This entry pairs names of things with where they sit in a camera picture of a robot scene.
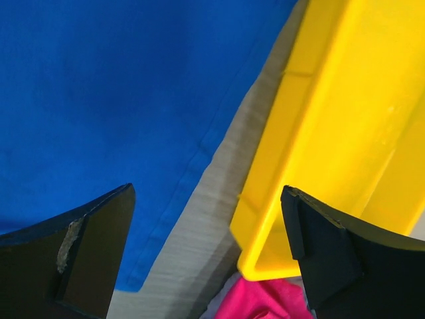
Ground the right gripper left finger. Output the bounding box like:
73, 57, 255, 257
1, 183, 135, 318

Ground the blue printed t shirt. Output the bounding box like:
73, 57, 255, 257
1, 1, 295, 292

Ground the yellow plastic tray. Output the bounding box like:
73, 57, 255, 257
230, 1, 424, 281

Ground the pink t shirt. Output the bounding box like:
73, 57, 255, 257
201, 273, 315, 318

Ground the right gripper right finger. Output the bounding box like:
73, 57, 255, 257
281, 185, 424, 318

